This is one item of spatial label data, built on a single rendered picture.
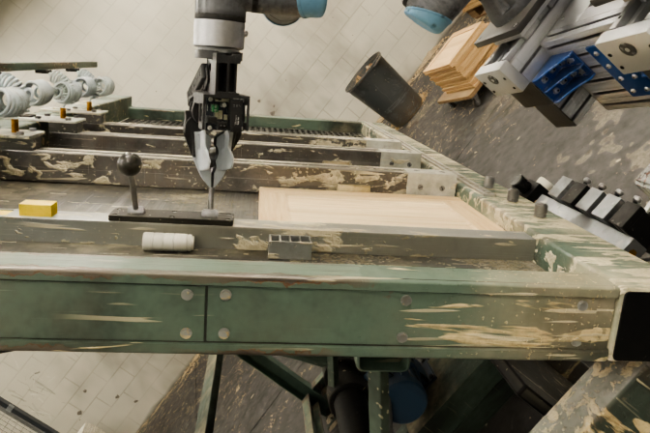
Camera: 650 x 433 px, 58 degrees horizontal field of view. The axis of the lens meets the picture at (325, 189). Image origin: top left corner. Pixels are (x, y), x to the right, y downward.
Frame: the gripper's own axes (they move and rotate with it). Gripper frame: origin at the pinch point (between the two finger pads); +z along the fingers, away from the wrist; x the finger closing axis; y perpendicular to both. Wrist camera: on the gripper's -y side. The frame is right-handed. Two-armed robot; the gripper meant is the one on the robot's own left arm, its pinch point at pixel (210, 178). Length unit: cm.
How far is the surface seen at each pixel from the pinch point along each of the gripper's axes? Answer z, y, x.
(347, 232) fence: 8.3, 7.2, 21.9
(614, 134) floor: 3, -95, 218
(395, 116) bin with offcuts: 25, -398, 294
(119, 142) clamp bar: 7, -84, -3
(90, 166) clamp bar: 8, -52, -14
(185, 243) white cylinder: 10.2, 1.3, -4.1
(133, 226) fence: 8.9, -4.8, -11.1
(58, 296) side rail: 10.8, 16.9, -23.1
